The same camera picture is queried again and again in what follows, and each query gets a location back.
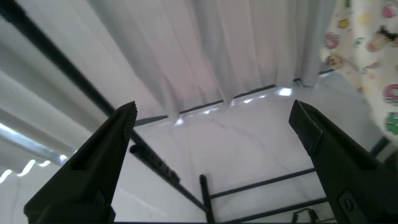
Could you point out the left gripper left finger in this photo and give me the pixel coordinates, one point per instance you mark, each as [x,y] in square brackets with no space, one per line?
[93,186]

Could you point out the cream printed garment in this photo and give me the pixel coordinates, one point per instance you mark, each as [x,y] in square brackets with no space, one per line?
[373,62]

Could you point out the white curtain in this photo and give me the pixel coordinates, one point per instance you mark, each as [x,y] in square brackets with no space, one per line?
[202,46]

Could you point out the black clothes rack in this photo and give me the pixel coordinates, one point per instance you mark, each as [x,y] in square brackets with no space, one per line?
[62,62]

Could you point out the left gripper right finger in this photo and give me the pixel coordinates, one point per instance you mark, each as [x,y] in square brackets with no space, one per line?
[342,186]

